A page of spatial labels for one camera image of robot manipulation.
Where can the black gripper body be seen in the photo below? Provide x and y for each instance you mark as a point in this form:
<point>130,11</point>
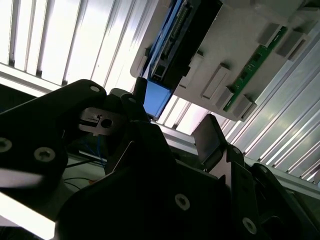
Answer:
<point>125,212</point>

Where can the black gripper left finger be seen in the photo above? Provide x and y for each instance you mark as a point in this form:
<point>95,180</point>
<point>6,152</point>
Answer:
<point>50,120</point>

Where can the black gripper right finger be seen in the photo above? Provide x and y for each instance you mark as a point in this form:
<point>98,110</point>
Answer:
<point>262,200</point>

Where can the hard disk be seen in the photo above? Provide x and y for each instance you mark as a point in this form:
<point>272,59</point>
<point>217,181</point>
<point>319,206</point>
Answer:
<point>195,37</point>

